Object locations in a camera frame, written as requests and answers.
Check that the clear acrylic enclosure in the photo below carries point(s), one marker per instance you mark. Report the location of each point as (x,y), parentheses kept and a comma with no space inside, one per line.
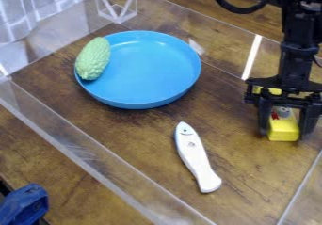
(107,161)

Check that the blue clamp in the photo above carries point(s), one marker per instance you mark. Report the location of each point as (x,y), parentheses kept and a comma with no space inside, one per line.
(24,206)

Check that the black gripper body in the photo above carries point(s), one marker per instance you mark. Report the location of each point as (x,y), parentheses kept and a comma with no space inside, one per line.
(267,90)

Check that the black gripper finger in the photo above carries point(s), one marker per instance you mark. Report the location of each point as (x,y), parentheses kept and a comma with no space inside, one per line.
(309,117)
(263,114)

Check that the green bumpy toy gourd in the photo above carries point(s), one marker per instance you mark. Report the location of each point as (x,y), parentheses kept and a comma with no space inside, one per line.
(92,59)

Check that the blue round tray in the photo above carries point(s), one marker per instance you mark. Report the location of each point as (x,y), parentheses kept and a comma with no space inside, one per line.
(152,69)

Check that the yellow toy brick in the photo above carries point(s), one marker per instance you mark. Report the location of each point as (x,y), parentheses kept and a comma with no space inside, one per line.
(282,124)

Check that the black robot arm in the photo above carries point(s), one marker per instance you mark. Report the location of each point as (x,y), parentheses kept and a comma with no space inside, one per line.
(302,29)

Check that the white checked curtain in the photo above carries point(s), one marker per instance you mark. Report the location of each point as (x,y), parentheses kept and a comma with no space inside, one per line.
(21,14)

